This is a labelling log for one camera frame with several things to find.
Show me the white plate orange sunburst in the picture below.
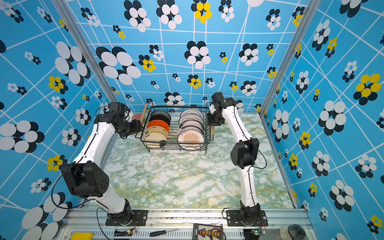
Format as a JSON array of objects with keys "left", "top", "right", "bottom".
[{"left": 178, "top": 130, "right": 204, "bottom": 151}]

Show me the black wire dish rack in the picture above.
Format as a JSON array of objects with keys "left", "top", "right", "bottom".
[{"left": 135, "top": 106, "right": 214, "bottom": 153}]

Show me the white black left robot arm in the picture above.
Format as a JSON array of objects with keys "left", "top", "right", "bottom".
[{"left": 61, "top": 102, "right": 143, "bottom": 225}]

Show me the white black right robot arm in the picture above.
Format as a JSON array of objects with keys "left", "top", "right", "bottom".
[{"left": 208, "top": 92, "right": 261, "bottom": 226}]

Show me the white plate green cloud outline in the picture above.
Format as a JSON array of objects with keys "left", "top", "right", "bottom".
[{"left": 180, "top": 113, "right": 204, "bottom": 121}]

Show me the cream plate with stamp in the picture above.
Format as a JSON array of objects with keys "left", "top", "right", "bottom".
[{"left": 145, "top": 126, "right": 169, "bottom": 138}]

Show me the white plate red green rim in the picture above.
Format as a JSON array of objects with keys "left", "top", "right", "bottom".
[{"left": 179, "top": 119, "right": 204, "bottom": 128}]

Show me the black plate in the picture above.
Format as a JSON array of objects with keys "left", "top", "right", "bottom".
[{"left": 150, "top": 110, "right": 171, "bottom": 124}]

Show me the black terminal board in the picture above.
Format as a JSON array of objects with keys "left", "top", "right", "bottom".
[{"left": 192, "top": 223, "right": 227, "bottom": 240}]

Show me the yellow box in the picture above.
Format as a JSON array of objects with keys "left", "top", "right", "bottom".
[{"left": 71, "top": 233, "right": 94, "bottom": 240}]

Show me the clear plastic container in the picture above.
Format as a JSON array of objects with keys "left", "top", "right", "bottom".
[{"left": 279, "top": 224, "right": 307, "bottom": 240}]

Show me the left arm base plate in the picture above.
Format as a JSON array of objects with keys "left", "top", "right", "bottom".
[{"left": 105, "top": 210, "right": 148, "bottom": 227}]

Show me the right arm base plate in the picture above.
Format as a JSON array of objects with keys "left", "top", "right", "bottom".
[{"left": 226, "top": 210, "right": 269, "bottom": 228}]

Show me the black handled screwdriver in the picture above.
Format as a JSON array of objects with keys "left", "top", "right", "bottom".
[{"left": 150, "top": 229, "right": 179, "bottom": 237}]

